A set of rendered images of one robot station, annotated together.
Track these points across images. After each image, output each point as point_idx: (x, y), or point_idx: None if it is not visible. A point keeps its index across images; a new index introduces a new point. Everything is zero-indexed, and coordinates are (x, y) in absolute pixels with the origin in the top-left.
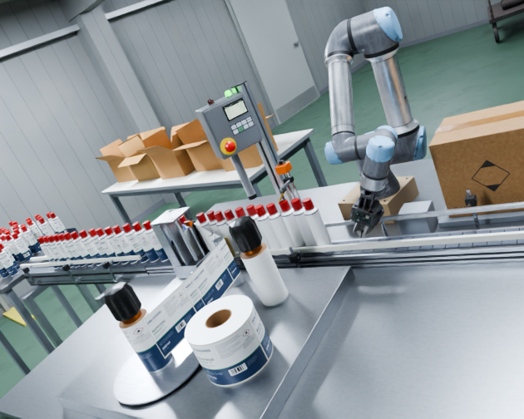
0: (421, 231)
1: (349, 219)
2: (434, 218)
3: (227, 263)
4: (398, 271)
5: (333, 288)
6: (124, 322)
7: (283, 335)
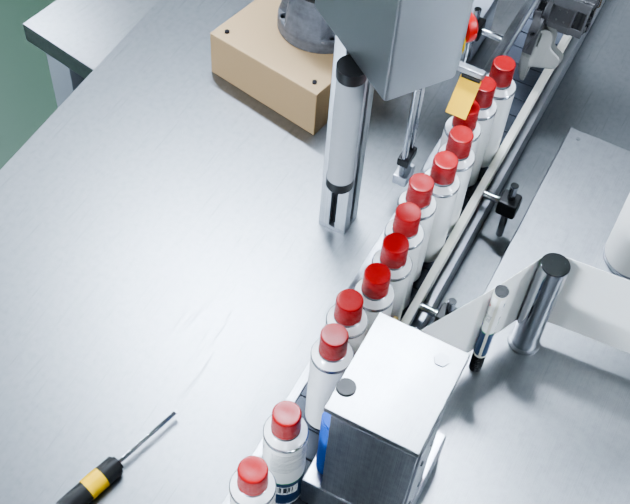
0: (488, 26)
1: (580, 37)
2: None
3: (569, 296)
4: (574, 88)
5: None
6: None
7: None
